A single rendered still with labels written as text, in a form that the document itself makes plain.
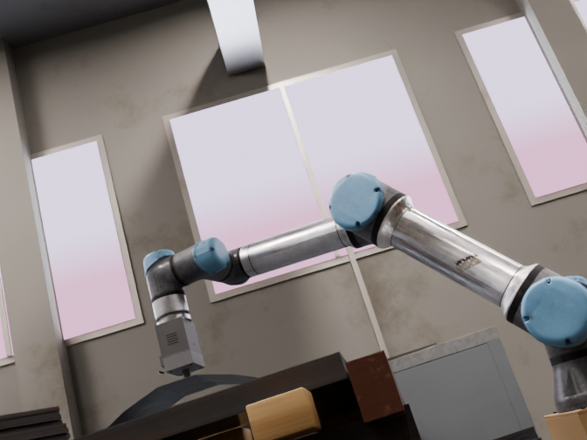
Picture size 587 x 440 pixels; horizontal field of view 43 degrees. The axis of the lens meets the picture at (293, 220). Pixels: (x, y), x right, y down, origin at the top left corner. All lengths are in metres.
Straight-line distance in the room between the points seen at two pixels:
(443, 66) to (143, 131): 2.40
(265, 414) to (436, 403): 1.65
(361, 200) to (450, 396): 1.07
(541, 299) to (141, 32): 5.41
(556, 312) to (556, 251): 4.25
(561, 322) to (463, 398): 1.08
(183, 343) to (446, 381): 1.02
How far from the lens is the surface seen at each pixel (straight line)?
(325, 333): 5.20
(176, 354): 1.60
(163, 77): 6.15
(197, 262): 1.60
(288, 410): 0.73
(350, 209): 1.43
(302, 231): 1.64
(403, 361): 2.37
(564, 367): 1.47
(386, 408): 0.73
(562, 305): 1.32
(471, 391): 2.37
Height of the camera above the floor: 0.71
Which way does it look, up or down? 21 degrees up
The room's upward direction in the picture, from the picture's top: 18 degrees counter-clockwise
